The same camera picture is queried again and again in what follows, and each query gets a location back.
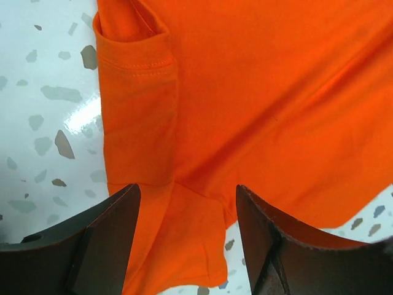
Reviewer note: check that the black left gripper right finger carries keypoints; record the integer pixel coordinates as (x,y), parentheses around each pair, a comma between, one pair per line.
(286,256)

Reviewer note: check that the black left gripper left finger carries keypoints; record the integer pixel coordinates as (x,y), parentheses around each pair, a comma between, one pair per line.
(85,254)

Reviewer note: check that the orange t shirt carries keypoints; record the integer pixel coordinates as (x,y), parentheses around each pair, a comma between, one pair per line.
(290,98)

